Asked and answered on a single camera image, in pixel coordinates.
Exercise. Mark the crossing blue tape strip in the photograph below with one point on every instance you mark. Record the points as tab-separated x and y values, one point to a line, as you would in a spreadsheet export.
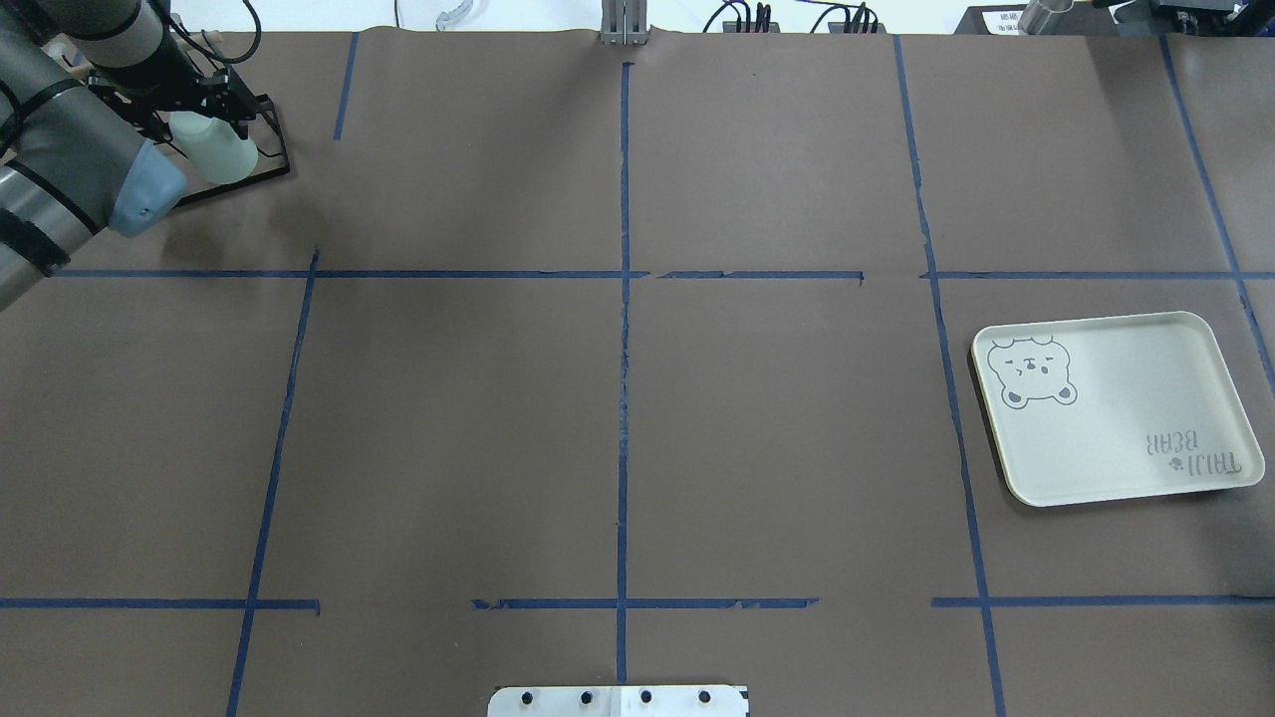
352	274

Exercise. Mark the green plastic cup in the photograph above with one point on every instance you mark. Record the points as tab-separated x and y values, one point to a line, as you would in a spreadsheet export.
212	145

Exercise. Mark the black wire cup rack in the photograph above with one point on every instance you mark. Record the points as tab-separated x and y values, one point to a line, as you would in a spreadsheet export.
273	157

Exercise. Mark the silver metal cylinder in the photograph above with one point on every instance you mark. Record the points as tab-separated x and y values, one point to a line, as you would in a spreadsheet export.
1043	17

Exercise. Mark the white metal base plate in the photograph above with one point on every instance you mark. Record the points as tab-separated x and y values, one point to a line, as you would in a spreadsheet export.
621	700

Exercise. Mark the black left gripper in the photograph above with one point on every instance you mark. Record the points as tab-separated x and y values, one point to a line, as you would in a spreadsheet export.
181	66

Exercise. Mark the long blue tape strip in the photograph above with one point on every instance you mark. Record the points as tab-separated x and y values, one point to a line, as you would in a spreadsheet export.
622	516

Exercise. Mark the grey aluminium post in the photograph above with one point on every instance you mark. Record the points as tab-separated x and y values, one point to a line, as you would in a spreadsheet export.
624	23

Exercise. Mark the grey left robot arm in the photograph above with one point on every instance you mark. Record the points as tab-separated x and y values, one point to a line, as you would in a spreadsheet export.
113	115

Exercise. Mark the cream bear print tray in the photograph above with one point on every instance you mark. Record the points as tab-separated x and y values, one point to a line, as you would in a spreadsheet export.
1113	408

